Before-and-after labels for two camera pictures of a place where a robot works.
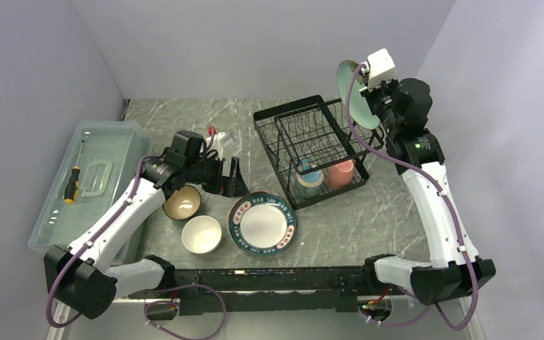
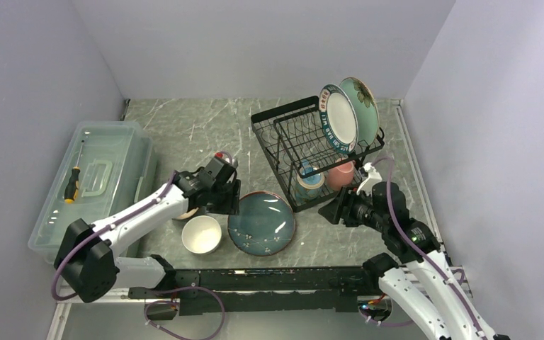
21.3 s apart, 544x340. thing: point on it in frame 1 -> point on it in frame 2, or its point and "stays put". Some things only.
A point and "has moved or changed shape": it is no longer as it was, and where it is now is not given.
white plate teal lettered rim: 262,223 -> 338,118
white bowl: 201,234 stays put
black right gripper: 370,95 -> 341,205
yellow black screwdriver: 71,189 stays put
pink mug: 340,175 stays put
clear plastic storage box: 93,182 stays put
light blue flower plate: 360,108 has moved or changed shape
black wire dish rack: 316,149 stays put
